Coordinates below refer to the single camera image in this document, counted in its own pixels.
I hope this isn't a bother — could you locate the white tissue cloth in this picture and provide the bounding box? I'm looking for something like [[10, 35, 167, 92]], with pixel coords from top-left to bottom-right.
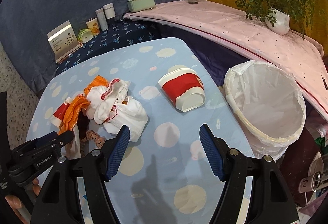
[[86, 78, 148, 142]]

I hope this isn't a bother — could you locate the yellow small box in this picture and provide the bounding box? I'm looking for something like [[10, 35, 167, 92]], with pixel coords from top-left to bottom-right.
[[86, 17, 100, 36]]

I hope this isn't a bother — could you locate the pink dotted scrunchie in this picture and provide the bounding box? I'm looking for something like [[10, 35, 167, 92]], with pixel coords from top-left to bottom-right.
[[80, 130, 106, 157]]

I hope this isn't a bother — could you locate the white lined trash bin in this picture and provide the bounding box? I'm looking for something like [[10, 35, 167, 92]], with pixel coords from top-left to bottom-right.
[[223, 60, 306, 160]]

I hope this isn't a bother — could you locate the metal can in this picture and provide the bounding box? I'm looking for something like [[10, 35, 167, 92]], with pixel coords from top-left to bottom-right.
[[298, 171, 322, 193]]

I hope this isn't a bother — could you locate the navy floral cloth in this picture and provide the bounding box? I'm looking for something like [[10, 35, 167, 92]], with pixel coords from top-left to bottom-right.
[[56, 20, 161, 75]]

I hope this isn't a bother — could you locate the dark red stool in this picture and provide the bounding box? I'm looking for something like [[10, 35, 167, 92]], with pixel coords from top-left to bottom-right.
[[279, 128, 320, 207]]

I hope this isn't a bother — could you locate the white jar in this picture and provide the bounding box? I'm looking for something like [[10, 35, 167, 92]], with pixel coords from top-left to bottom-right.
[[103, 3, 116, 20]]

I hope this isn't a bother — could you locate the person hand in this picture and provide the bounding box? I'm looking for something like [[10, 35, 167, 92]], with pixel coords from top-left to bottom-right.
[[4, 178, 42, 224]]

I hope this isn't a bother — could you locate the large red white paper cup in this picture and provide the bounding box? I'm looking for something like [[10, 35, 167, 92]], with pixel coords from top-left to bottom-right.
[[158, 67, 206, 113]]

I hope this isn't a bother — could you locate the pink bed sheet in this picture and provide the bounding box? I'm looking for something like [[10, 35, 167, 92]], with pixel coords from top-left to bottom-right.
[[124, 0, 328, 119]]

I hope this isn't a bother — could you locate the green white small packet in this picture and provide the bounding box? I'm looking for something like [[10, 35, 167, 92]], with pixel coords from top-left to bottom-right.
[[77, 29, 94, 44]]

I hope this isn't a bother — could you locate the orange snack wrapper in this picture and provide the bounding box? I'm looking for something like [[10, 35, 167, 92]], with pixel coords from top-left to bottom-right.
[[58, 75, 109, 135]]

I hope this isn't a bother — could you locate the small red white paper cup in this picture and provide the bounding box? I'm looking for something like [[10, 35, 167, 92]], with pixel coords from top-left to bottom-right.
[[50, 97, 73, 128]]

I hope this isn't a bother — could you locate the black hair clip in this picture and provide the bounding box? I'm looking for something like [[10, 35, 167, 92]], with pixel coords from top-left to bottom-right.
[[321, 75, 328, 90]]

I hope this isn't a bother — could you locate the light blue planet tablecloth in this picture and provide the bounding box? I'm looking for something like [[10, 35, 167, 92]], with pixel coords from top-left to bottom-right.
[[27, 38, 252, 223]]

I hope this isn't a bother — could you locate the mint green box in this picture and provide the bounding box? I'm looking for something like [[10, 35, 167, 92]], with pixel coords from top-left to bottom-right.
[[127, 0, 155, 13]]

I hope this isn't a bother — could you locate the white tall bottle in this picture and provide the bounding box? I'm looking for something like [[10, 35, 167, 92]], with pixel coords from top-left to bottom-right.
[[95, 9, 108, 31]]

